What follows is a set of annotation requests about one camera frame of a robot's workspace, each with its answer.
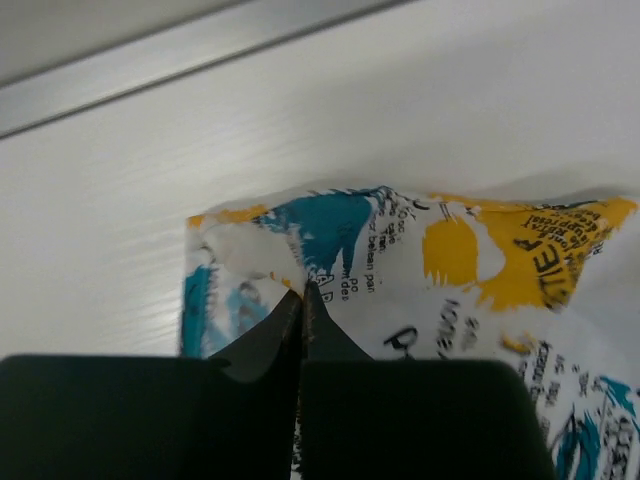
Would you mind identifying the colourful patterned shorts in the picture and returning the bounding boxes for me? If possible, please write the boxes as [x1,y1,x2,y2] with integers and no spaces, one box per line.
[180,186,639,479]

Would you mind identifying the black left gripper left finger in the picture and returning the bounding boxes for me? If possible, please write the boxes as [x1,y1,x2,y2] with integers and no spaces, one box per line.
[1,293,301,479]

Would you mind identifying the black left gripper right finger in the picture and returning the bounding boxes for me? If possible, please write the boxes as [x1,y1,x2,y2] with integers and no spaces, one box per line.
[299,283,554,479]

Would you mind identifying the aluminium table edge rail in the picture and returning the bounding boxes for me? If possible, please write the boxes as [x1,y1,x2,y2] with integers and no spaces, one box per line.
[1,1,398,138]

